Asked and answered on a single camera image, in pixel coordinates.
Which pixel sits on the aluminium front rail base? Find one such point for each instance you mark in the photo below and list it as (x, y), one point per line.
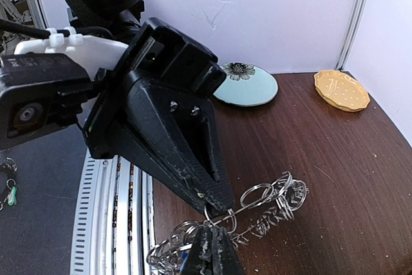
(113, 228)

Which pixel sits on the blue key tag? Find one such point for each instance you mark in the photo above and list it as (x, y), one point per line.
(184, 257)

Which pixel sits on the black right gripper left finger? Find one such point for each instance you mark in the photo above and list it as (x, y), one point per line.
(199, 258)

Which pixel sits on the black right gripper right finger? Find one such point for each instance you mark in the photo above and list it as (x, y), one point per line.
(224, 257)

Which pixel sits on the yellow dotted plate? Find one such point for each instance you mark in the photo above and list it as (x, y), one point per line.
(341, 91)

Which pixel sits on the light blue plate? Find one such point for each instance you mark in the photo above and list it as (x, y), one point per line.
(246, 85)

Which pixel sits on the metal disc with key rings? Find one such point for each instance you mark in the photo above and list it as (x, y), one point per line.
(277, 201)

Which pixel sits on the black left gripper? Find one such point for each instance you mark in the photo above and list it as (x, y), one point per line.
(156, 112)

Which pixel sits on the left aluminium frame post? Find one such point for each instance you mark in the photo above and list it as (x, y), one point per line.
(350, 34)

